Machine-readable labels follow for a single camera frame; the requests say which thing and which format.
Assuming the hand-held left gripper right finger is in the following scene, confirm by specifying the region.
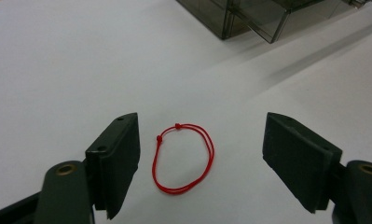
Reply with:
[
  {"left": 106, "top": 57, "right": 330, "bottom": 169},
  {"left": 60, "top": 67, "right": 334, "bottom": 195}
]
[{"left": 262, "top": 112, "right": 372, "bottom": 224}]

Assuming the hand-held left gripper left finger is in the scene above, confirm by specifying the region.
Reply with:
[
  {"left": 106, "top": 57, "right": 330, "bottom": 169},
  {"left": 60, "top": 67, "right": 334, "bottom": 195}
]
[{"left": 34, "top": 112, "right": 142, "bottom": 224}]

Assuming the red string bracelet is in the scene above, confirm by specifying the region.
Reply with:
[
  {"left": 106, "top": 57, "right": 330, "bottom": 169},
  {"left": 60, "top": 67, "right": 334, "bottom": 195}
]
[{"left": 151, "top": 122, "right": 215, "bottom": 195}]

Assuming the smoky transparent drawer box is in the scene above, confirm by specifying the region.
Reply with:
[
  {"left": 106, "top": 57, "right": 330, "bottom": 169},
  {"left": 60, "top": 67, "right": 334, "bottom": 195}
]
[{"left": 176, "top": 0, "right": 372, "bottom": 44}]

